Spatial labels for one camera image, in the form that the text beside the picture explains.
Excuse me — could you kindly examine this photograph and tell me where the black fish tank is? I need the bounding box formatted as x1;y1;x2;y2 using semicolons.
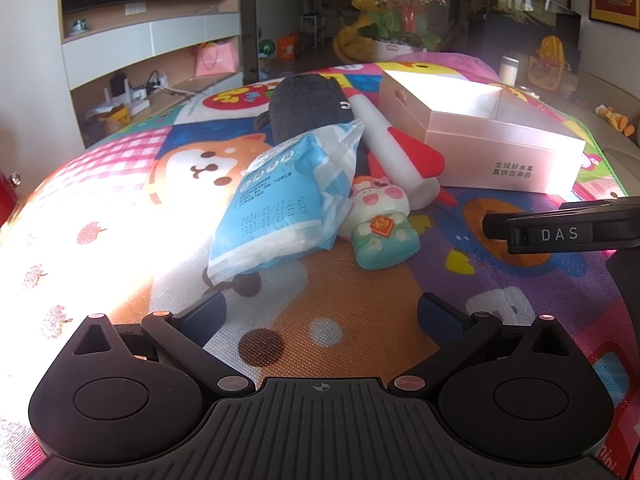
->
450;0;583;78

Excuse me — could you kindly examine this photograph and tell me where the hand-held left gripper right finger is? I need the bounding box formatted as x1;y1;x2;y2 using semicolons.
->
387;292;571;397

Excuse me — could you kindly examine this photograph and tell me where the pink gift bag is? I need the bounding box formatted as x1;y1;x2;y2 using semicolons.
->
194;39;241;78

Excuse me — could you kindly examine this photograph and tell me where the white cylinder canister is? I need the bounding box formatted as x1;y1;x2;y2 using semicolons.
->
500;52;521;85

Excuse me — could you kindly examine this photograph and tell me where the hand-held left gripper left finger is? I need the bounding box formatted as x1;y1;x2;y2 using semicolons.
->
74;290;257;397

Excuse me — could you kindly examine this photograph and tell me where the red object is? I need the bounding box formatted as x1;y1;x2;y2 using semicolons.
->
0;172;23;231

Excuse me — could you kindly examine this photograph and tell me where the blue tissue packet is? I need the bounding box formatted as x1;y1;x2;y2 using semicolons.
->
206;119;366;281

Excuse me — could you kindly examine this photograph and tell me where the orange paper bag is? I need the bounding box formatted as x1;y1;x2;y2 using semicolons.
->
277;34;301;61

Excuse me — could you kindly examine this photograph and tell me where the yellow cardboard box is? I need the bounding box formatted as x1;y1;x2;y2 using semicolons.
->
85;102;132;133

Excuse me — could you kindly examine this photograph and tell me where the white wall cabinet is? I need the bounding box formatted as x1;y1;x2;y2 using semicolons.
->
60;0;246;148

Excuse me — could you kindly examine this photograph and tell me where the white router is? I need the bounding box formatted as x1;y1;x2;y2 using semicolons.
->
102;80;151;113

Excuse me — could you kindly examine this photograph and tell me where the pink pig toy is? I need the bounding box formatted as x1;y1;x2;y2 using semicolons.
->
339;174;422;273

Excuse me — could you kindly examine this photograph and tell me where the white stool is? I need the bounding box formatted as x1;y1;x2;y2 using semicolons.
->
300;12;321;51

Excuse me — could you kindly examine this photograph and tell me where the yellow cartoon bag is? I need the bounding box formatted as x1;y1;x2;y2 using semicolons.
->
527;35;572;92

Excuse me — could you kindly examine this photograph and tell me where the white red toy hammer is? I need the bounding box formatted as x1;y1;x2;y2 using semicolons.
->
345;87;447;211

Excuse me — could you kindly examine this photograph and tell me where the small orange plush toy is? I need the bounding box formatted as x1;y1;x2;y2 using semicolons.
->
595;104;638;137

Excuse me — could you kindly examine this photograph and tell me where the pink cardboard box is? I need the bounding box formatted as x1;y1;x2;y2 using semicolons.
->
377;69;587;195

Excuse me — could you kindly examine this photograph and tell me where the large yellow plush toy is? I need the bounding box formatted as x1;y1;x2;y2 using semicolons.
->
332;0;441;65

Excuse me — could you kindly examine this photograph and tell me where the dark grey plush toy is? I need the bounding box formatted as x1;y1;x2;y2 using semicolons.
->
252;72;358;143

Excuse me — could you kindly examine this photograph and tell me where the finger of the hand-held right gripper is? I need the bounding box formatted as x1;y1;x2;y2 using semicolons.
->
482;199;640;255

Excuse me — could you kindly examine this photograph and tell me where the colourful cartoon play mat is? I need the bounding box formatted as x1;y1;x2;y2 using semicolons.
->
0;57;640;480

